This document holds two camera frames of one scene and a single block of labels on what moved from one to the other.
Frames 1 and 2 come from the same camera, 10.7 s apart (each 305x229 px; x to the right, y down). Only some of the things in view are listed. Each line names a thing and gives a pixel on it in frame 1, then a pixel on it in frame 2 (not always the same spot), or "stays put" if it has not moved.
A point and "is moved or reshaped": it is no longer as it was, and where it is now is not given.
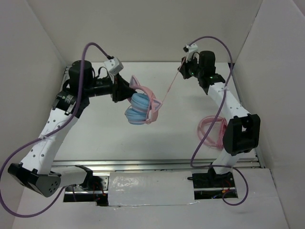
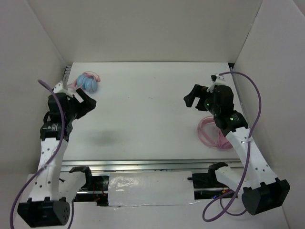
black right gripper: (183, 70) → (199, 91)
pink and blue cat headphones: (144, 108) is moved or reshaped
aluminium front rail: (177, 165) stays put
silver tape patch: (150, 188) stays put
